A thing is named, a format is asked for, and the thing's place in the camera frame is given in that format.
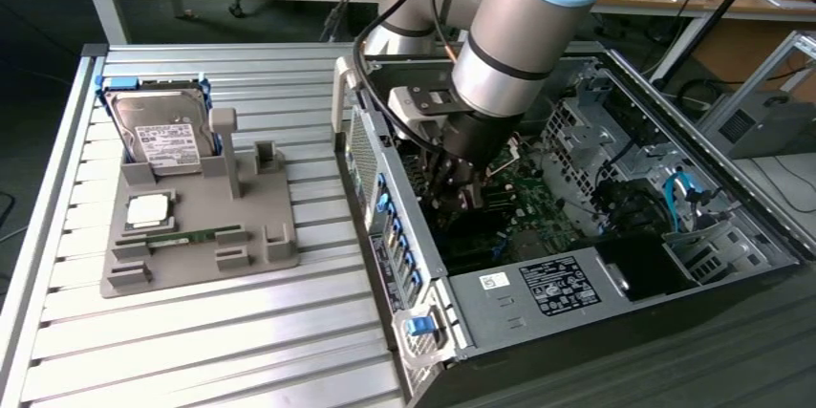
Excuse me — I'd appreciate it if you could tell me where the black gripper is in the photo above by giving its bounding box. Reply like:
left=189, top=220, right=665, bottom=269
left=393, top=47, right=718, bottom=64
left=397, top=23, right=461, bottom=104
left=437, top=110, right=528, bottom=180

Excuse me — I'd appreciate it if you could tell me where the metal socket cover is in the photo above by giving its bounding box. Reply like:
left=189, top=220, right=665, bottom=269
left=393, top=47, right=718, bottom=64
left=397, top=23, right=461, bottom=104
left=486, top=140, right=530, bottom=175

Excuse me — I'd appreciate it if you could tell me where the green motherboard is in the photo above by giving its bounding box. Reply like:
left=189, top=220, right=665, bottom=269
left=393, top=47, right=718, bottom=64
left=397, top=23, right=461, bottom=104
left=400, top=140, right=585, bottom=270

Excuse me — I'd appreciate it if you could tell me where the silver chipset heat sink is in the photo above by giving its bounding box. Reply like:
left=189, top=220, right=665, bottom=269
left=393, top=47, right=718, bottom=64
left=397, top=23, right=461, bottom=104
left=512, top=230, right=553, bottom=259

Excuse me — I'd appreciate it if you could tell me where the grey power supply unit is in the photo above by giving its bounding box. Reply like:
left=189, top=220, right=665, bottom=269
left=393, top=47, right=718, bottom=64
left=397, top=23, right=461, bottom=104
left=449, top=247, right=629, bottom=350

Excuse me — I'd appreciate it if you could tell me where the grey parts rack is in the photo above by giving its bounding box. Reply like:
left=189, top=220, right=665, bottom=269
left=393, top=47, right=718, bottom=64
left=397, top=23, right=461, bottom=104
left=100, top=106, right=302, bottom=299

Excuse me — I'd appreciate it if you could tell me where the black stand pole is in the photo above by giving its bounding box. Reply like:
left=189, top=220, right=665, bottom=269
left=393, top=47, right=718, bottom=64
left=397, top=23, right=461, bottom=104
left=649, top=0, right=780, bottom=89

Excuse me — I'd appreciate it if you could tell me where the grey metal cabinet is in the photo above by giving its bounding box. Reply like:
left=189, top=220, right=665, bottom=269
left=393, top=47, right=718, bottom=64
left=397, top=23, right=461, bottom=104
left=697, top=90, right=816, bottom=161

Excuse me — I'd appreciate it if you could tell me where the silver hard disk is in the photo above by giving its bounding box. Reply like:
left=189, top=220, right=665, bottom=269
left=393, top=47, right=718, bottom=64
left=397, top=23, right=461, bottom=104
left=104, top=87, right=216, bottom=178

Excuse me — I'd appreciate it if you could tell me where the green ram stick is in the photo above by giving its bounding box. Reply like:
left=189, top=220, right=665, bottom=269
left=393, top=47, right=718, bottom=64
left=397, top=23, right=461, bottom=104
left=144, top=228, right=221, bottom=247

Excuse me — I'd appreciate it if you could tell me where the open pc case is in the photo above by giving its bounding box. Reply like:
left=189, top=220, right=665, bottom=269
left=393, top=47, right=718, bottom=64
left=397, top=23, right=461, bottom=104
left=334, top=42, right=816, bottom=408

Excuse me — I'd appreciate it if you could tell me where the silver cpu chip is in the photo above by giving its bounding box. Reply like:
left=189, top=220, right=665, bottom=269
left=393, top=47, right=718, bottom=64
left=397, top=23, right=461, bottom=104
left=125, top=195, right=173, bottom=232

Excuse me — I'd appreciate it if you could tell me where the blue disk carrier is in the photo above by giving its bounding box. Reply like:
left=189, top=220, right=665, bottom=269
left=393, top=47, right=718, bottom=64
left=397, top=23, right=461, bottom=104
left=93, top=74, right=221, bottom=165

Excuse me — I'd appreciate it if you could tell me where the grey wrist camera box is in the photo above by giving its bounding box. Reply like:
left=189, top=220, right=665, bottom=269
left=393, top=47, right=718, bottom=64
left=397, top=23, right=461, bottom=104
left=386, top=86, right=461, bottom=135

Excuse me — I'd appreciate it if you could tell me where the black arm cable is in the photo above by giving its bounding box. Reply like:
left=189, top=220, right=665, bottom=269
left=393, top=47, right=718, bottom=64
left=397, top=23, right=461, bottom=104
left=352, top=0, right=460, bottom=151

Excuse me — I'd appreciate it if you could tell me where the blue disk wire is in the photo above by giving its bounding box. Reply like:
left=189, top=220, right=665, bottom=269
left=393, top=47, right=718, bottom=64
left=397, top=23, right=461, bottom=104
left=664, top=164, right=708, bottom=233

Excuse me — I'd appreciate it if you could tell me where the aluminium profile frame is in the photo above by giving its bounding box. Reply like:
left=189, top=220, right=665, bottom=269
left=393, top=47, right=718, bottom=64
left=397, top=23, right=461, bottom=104
left=732, top=30, right=816, bottom=108

